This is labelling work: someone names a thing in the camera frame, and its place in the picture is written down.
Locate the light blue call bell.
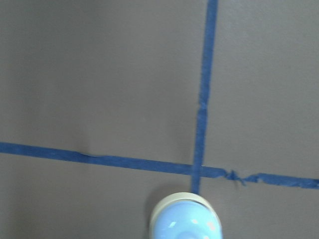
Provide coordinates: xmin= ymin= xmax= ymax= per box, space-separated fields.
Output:
xmin=149 ymin=192 xmax=223 ymax=239

